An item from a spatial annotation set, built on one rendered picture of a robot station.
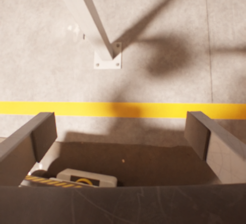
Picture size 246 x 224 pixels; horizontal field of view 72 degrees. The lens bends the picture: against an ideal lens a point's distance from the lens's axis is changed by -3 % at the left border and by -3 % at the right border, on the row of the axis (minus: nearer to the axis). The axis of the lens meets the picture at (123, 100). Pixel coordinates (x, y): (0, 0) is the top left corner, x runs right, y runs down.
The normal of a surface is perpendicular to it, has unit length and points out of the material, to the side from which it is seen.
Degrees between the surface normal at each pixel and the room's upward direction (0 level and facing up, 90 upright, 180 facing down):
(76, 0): 90
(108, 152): 0
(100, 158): 0
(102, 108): 0
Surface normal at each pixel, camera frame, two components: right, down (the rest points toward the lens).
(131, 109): -0.11, -0.13
